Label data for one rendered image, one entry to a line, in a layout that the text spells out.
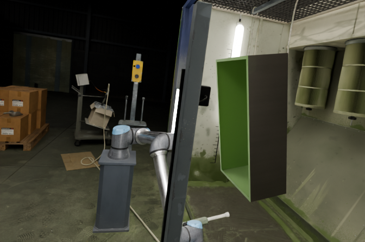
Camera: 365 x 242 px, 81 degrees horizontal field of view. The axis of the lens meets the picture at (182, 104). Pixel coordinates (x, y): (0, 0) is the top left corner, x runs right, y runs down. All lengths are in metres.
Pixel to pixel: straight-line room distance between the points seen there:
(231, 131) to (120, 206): 1.31
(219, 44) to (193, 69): 2.14
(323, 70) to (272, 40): 0.72
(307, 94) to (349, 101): 0.55
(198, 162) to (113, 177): 1.31
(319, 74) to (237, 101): 1.09
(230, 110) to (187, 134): 1.66
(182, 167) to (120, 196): 1.40
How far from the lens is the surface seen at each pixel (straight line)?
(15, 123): 4.09
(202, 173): 3.04
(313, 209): 2.73
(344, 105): 2.62
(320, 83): 3.00
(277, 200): 3.01
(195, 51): 0.69
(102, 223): 2.24
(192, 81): 0.68
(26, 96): 4.37
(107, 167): 1.98
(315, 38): 2.96
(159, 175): 1.40
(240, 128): 2.45
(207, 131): 2.85
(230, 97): 2.32
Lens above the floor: 1.40
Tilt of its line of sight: 7 degrees down
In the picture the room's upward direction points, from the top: 7 degrees clockwise
